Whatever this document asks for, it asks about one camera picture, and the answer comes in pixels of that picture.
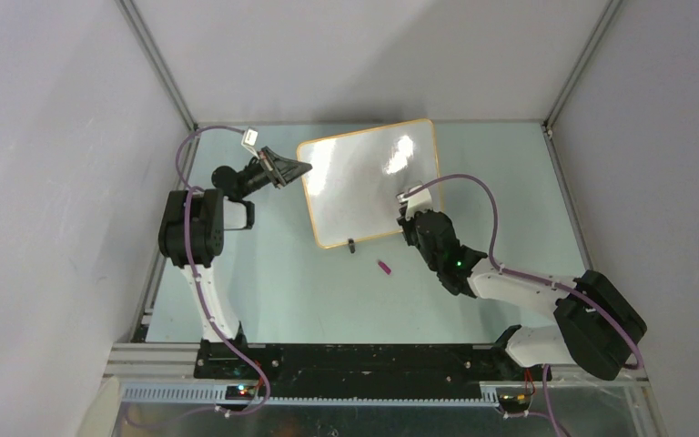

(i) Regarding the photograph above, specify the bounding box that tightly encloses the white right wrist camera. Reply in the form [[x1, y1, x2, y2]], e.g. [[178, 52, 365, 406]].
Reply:
[[396, 187, 433, 220]]

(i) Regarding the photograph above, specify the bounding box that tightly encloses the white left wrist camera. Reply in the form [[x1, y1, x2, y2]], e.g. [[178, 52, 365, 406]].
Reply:
[[240, 127, 258, 157]]

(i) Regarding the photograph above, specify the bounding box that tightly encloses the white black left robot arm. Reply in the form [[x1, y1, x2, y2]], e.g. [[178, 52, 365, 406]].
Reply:
[[157, 147, 313, 344]]

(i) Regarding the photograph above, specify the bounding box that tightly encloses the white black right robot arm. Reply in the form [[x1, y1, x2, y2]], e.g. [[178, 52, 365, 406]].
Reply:
[[397, 210, 648, 381]]

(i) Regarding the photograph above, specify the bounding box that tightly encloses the yellow framed whiteboard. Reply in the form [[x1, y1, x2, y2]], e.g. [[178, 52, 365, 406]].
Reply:
[[296, 118, 441, 249]]

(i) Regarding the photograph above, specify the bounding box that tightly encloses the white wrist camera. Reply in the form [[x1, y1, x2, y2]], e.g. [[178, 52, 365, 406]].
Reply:
[[396, 187, 433, 220], [240, 127, 258, 157]]

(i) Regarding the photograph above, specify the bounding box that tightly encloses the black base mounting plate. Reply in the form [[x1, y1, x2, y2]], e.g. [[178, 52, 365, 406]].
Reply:
[[193, 341, 542, 401]]

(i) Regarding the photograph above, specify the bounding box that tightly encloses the magenta marker cap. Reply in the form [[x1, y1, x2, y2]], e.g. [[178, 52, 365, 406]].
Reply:
[[377, 260, 391, 275]]

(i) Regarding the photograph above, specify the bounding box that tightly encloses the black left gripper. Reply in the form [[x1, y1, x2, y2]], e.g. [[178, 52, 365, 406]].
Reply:
[[238, 147, 312, 200]]

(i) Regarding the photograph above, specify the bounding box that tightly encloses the grey slotted cable duct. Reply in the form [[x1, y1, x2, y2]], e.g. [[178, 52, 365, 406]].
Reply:
[[121, 385, 501, 407]]

